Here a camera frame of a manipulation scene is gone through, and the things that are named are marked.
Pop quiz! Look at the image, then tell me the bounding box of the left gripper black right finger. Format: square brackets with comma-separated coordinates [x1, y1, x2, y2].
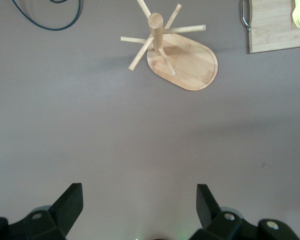
[189, 184, 300, 240]

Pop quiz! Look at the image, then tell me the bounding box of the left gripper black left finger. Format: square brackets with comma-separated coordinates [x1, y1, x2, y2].
[0, 183, 84, 240]

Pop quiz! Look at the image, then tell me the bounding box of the wooden cup rack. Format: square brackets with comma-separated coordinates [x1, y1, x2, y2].
[120, 0, 219, 92]

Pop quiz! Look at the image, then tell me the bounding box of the table cover sheet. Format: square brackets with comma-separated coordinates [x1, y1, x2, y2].
[0, 0, 300, 240]

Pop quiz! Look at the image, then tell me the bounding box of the yellow plastic fork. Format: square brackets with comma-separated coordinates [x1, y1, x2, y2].
[291, 0, 300, 29]

